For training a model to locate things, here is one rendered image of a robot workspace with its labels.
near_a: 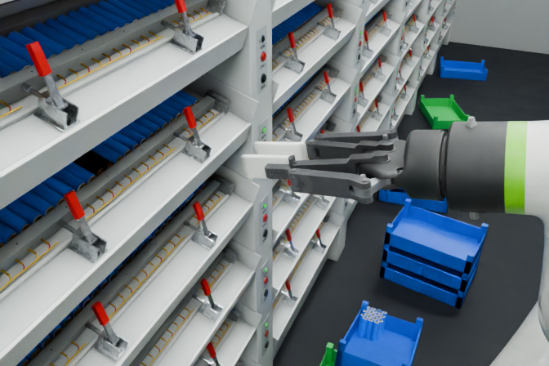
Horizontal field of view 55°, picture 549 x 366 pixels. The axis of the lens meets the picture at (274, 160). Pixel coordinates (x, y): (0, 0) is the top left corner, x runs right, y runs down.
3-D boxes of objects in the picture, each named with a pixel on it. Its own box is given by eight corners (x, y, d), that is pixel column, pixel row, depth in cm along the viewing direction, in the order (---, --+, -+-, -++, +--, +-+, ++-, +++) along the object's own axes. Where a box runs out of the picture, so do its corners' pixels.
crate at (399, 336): (359, 321, 178) (363, 300, 176) (418, 341, 171) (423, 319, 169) (333, 366, 151) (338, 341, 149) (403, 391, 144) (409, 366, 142)
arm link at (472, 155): (510, 99, 54) (504, 138, 47) (510, 196, 59) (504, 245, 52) (448, 100, 57) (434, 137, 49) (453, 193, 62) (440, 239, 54)
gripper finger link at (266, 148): (303, 144, 63) (305, 141, 64) (252, 143, 66) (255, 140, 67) (307, 166, 64) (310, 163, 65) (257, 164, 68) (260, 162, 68)
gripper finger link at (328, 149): (390, 146, 57) (395, 140, 58) (303, 138, 64) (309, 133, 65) (393, 177, 59) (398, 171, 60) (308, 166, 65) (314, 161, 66)
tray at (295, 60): (350, 38, 159) (368, -5, 150) (265, 121, 111) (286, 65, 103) (292, 9, 162) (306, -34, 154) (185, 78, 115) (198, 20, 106)
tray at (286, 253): (338, 193, 188) (353, 164, 179) (267, 311, 140) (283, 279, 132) (289, 166, 191) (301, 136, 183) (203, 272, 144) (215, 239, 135)
